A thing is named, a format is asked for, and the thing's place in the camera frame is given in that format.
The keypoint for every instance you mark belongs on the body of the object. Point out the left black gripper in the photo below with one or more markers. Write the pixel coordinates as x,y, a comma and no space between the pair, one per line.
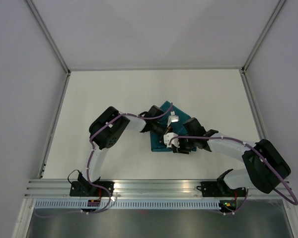
170,129

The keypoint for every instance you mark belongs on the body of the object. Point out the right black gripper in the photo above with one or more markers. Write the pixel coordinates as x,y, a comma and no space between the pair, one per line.
183,150

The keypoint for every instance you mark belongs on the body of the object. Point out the teal cloth napkin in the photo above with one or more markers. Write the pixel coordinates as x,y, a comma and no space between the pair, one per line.
178,128

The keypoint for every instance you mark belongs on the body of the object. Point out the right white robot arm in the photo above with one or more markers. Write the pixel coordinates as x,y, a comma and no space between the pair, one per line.
265,168

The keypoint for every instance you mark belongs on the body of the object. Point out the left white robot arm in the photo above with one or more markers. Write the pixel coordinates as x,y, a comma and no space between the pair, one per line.
105,132

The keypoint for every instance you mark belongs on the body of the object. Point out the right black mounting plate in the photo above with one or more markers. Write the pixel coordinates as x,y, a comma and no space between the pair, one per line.
216,189

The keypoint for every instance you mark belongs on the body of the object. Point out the black mounting plate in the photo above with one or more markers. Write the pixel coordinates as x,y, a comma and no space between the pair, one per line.
216,189
78,190

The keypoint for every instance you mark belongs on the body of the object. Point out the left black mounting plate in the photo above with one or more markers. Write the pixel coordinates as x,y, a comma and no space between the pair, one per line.
78,190

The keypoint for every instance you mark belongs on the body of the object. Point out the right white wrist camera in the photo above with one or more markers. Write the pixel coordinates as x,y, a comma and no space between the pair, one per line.
170,139

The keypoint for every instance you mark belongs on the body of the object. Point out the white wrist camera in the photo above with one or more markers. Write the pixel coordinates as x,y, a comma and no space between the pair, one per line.
172,118
170,139

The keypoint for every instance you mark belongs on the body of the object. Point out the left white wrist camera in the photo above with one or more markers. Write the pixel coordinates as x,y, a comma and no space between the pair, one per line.
172,118

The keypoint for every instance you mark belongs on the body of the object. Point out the right aluminium frame post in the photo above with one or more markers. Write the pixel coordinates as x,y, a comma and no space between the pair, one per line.
264,33

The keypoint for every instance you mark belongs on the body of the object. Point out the aluminium frame post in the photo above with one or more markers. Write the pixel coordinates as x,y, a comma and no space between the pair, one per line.
47,35
264,33

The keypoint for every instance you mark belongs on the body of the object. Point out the white slotted cable duct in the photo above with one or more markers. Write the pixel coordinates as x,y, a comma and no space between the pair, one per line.
146,204

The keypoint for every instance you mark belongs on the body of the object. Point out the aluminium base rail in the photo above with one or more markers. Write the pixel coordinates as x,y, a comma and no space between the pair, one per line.
123,188

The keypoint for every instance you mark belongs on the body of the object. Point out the left aluminium frame post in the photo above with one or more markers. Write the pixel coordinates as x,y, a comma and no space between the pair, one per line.
47,35

